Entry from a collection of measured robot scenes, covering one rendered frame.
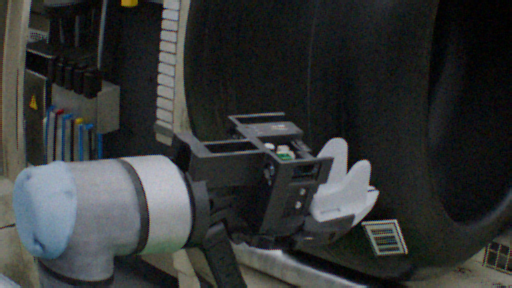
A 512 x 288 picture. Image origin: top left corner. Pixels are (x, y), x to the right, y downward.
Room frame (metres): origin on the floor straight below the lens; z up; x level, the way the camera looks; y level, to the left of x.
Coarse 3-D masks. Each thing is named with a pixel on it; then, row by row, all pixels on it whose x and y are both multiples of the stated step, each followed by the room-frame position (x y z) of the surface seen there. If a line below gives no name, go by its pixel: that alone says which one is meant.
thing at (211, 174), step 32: (224, 128) 0.93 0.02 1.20; (256, 128) 0.93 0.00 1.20; (288, 128) 0.94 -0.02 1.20; (192, 160) 0.86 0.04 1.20; (224, 160) 0.87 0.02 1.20; (256, 160) 0.89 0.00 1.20; (288, 160) 0.88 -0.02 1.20; (320, 160) 0.90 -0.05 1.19; (192, 192) 0.85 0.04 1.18; (224, 192) 0.88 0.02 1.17; (256, 192) 0.89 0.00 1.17; (288, 192) 0.89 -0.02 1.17; (192, 224) 0.85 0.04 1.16; (224, 224) 0.89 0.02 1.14; (256, 224) 0.89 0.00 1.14; (288, 224) 0.90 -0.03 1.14
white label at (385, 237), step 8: (368, 224) 1.10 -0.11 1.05; (376, 224) 1.10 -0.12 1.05; (384, 224) 1.10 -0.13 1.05; (392, 224) 1.09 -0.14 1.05; (368, 232) 1.11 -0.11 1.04; (376, 232) 1.11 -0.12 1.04; (384, 232) 1.10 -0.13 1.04; (392, 232) 1.10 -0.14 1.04; (376, 240) 1.11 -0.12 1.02; (384, 240) 1.11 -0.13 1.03; (392, 240) 1.11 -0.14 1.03; (400, 240) 1.10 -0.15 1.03; (376, 248) 1.12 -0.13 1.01; (384, 248) 1.12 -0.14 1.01; (392, 248) 1.11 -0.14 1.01; (400, 248) 1.11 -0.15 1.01
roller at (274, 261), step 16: (240, 256) 1.35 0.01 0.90; (256, 256) 1.33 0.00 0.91; (272, 256) 1.32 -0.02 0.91; (288, 256) 1.31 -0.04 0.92; (304, 256) 1.30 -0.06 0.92; (272, 272) 1.31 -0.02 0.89; (288, 272) 1.29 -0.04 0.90; (304, 272) 1.28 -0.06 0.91; (320, 272) 1.26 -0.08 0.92; (336, 272) 1.25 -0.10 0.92; (352, 272) 1.25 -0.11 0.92
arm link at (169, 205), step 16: (128, 160) 0.85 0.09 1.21; (144, 160) 0.86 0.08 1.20; (160, 160) 0.86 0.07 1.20; (144, 176) 0.84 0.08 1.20; (160, 176) 0.84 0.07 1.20; (176, 176) 0.85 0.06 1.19; (144, 192) 0.82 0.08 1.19; (160, 192) 0.83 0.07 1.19; (176, 192) 0.84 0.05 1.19; (160, 208) 0.82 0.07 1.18; (176, 208) 0.83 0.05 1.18; (192, 208) 0.85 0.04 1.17; (160, 224) 0.82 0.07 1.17; (176, 224) 0.83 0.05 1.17; (160, 240) 0.82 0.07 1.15; (176, 240) 0.83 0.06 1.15
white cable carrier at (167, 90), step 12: (168, 0) 1.58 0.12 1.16; (180, 0) 1.58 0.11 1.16; (168, 12) 1.58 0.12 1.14; (168, 24) 1.58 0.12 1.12; (168, 36) 1.58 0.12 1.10; (168, 48) 1.57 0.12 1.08; (168, 60) 1.57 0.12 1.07; (168, 72) 1.57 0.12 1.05; (168, 84) 1.57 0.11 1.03; (168, 96) 1.57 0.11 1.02; (168, 108) 1.57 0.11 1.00; (168, 120) 1.57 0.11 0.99; (168, 144) 1.57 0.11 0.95
